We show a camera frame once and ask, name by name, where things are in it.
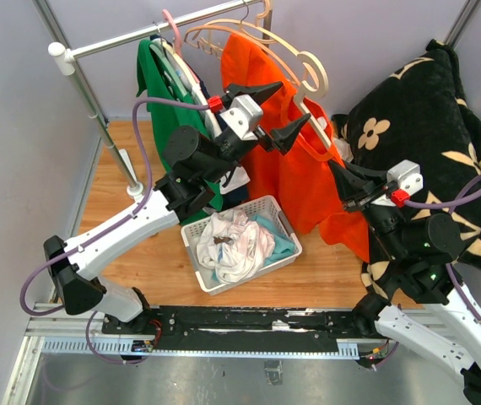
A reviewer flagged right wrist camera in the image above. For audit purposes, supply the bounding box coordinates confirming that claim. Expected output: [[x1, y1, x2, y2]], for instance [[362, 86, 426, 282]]
[[372, 159, 424, 208]]

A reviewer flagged aluminium frame post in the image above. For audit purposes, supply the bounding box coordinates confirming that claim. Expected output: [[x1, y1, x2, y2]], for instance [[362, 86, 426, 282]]
[[444, 0, 481, 47]]

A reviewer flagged orange t shirt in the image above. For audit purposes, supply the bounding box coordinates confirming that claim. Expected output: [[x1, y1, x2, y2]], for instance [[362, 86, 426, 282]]
[[221, 35, 369, 261]]

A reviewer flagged white and navy shirt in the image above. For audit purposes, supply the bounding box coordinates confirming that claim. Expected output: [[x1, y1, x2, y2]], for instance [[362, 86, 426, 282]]
[[172, 59, 250, 209]]

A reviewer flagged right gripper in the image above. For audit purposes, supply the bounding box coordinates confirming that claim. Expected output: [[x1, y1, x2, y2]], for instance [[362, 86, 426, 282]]
[[327, 155, 408, 258]]

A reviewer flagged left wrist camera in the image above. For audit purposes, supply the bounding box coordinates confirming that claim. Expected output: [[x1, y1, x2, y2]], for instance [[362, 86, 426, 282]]
[[208, 94, 263, 142]]

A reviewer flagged metal clothes rack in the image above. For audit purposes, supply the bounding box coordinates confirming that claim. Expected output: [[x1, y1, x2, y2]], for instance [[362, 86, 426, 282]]
[[47, 0, 276, 238]]

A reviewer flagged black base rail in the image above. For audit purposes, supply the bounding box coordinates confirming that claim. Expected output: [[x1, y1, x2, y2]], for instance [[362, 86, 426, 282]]
[[102, 305, 365, 353]]

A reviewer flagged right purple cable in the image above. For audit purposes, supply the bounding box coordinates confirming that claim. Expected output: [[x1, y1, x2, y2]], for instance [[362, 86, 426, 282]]
[[404, 170, 481, 355]]

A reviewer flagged teal t shirt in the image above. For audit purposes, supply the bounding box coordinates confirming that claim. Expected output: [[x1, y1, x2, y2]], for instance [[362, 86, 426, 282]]
[[213, 215, 295, 282]]

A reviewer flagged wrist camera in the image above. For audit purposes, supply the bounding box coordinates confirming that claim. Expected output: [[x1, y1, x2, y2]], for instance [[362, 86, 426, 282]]
[[372, 159, 424, 208], [208, 94, 263, 142]]

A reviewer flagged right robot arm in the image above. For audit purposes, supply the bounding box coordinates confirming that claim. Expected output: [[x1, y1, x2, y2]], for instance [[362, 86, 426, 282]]
[[328, 160, 481, 404]]

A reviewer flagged black floral blanket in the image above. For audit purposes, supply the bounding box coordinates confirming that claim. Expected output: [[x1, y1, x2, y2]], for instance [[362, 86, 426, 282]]
[[332, 40, 481, 296]]

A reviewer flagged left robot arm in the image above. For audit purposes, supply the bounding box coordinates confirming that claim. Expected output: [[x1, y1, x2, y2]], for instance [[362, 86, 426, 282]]
[[44, 82, 310, 334]]

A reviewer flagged green hanger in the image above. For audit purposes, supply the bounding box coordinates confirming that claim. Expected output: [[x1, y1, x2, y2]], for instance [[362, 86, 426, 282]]
[[150, 38, 196, 100]]

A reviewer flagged purple cable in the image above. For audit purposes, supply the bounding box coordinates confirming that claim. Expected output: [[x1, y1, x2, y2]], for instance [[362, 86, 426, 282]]
[[404, 170, 481, 355], [19, 96, 212, 365]]

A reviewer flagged green t shirt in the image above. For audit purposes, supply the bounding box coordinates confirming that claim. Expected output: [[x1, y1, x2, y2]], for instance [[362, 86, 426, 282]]
[[137, 40, 226, 225]]

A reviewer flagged beige hanger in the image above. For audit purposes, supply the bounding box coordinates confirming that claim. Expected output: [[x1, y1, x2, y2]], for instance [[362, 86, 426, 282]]
[[294, 51, 332, 149]]

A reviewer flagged white and pink shirt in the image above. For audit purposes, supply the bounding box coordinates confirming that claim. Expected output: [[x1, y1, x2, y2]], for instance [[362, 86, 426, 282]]
[[196, 209, 276, 284]]

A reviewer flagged cream hanger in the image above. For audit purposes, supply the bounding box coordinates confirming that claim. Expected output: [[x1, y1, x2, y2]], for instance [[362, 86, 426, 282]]
[[184, 0, 299, 58]]

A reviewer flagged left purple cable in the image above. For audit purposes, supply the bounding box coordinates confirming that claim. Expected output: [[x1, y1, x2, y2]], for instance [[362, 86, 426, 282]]
[[19, 96, 212, 365]]

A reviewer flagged pink hanger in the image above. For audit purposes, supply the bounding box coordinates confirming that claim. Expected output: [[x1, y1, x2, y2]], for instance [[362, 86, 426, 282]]
[[162, 9, 182, 57]]

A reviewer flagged white plastic basket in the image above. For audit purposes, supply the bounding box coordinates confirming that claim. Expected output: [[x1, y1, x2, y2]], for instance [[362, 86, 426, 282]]
[[181, 196, 302, 295]]

